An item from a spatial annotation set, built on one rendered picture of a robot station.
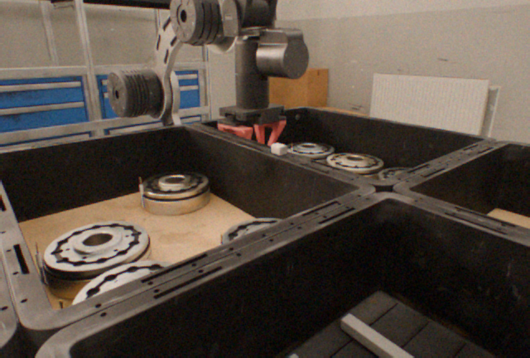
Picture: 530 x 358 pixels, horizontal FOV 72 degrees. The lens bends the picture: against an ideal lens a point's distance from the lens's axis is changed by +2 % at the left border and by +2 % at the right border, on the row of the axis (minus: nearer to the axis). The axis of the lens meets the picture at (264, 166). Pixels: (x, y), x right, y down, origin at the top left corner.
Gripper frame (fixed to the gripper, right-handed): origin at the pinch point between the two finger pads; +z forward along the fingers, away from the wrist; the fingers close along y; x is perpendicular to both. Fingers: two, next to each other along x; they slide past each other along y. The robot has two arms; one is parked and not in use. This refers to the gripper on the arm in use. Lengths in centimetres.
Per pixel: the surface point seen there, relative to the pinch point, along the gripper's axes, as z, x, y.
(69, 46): -17, 266, 68
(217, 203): 4.2, -3.7, -11.5
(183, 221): 4.2, -4.9, -18.6
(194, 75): 2, 177, 117
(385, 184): -5.8, -29.7, -10.7
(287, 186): -2.7, -17.8, -11.7
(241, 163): -3.1, -8.2, -10.5
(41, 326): -5.6, -25.8, -40.6
